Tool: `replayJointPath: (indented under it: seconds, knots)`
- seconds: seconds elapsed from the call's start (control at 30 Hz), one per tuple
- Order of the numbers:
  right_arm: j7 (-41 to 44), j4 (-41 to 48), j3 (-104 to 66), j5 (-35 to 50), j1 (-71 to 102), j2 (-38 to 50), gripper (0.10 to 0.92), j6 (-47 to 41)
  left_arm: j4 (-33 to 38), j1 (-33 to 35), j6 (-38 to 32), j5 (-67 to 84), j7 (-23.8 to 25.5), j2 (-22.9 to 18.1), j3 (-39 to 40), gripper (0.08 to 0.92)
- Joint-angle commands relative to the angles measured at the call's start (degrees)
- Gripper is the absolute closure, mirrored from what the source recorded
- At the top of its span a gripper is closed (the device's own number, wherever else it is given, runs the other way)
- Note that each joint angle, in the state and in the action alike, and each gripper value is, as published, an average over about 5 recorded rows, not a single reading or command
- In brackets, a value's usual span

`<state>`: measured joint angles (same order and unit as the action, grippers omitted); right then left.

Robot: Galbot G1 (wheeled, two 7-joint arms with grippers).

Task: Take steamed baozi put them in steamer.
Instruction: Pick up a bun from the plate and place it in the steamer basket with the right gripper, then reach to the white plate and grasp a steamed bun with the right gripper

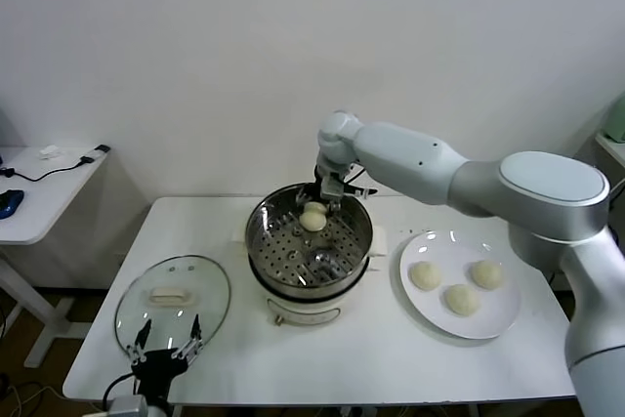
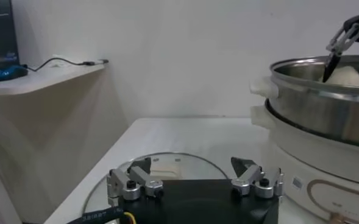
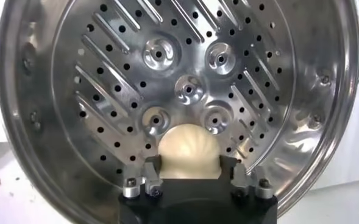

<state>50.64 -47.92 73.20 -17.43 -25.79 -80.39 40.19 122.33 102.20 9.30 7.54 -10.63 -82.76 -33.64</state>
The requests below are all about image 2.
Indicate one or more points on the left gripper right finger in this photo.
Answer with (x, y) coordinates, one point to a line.
(249, 176)

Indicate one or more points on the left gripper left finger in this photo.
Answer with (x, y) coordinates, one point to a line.
(142, 179)

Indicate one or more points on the white steamed baozi bun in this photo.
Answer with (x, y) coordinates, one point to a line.
(346, 77)

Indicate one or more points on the glass pot lid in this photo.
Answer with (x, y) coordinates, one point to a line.
(197, 167)

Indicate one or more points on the stainless steel steamer basket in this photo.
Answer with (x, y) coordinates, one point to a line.
(319, 112)

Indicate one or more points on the white electric cooker base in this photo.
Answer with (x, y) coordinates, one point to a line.
(304, 164)

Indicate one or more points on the grey usb adapter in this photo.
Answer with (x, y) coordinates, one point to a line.
(101, 61)

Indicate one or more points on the white side desk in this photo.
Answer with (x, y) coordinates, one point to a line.
(45, 79)

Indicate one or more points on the blue computer mouse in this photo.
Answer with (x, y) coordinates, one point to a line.
(5, 73)

